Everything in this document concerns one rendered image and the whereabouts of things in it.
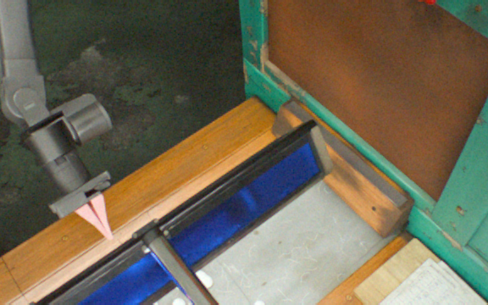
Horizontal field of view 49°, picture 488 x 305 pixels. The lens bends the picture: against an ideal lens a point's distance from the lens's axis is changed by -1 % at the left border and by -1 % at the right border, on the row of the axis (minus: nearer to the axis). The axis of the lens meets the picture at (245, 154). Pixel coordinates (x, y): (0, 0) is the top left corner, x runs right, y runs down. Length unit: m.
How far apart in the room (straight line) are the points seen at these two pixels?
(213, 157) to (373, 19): 0.44
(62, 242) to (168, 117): 1.19
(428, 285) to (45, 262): 0.65
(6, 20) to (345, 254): 0.67
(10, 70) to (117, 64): 1.54
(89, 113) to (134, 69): 1.47
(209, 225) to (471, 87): 0.36
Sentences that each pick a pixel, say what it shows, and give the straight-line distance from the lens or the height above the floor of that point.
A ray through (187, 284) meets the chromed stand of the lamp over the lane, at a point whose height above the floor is 1.12.
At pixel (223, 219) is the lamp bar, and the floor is 1.08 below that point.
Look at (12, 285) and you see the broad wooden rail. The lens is 1.03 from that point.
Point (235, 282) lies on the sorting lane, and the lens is 0.96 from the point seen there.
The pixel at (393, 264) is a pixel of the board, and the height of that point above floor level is 0.78.
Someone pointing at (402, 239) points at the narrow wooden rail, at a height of 0.76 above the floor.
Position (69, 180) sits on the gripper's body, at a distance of 0.87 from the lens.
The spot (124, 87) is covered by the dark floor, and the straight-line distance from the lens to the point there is 2.29.
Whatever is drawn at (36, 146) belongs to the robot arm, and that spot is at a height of 0.98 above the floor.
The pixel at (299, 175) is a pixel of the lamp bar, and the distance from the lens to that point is 0.67.
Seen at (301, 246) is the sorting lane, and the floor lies 0.74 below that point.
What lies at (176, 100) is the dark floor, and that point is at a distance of 2.20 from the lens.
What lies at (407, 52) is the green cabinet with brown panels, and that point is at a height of 1.11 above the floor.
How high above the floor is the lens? 1.63
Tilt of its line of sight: 55 degrees down
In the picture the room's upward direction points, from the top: 4 degrees counter-clockwise
